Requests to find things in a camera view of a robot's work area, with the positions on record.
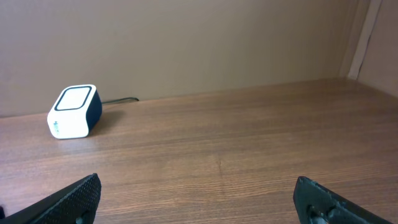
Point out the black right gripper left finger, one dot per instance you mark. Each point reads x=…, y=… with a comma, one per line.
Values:
x=76, y=203

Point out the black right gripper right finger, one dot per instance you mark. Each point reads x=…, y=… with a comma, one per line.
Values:
x=315, y=203

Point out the white barcode scanner box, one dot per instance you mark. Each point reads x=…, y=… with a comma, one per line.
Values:
x=75, y=112

